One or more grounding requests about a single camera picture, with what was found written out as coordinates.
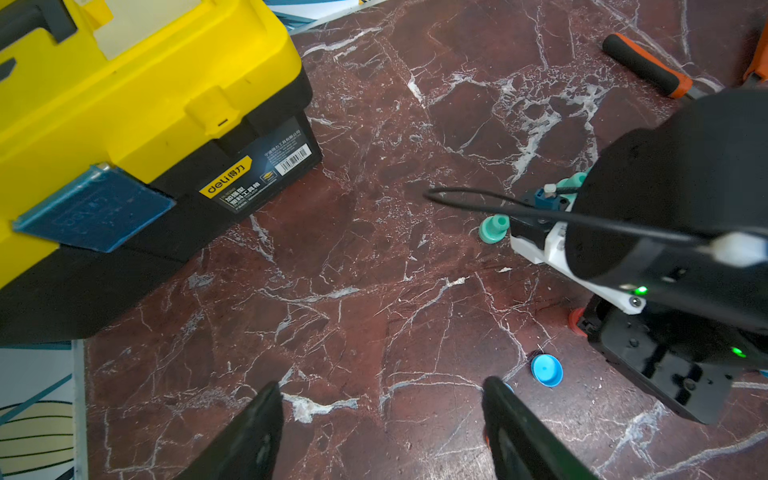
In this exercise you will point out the orange handled pliers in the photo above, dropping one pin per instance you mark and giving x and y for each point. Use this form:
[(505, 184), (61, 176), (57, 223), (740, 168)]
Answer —
[(672, 83)]

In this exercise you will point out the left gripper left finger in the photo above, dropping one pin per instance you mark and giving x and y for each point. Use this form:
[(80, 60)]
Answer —
[(248, 447)]

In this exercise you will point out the yellow black toolbox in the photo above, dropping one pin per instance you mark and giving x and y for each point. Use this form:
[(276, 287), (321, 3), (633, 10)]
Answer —
[(133, 133)]

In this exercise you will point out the green stamp top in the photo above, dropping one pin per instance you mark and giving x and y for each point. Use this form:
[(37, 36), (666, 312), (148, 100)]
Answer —
[(571, 185)]

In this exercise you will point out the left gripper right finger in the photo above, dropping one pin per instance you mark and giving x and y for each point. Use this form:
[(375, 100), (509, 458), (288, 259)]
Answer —
[(522, 447)]

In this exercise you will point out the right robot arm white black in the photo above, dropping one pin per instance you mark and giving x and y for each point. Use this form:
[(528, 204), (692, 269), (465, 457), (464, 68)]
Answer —
[(696, 188)]

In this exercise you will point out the green stamp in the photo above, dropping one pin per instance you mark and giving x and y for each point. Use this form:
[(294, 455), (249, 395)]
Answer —
[(494, 229), (571, 185)]

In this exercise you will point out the blue cap right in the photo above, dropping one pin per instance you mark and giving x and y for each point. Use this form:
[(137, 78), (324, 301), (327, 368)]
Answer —
[(547, 370)]

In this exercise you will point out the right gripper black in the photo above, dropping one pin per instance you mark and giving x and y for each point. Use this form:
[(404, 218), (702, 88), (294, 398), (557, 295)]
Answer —
[(689, 363)]

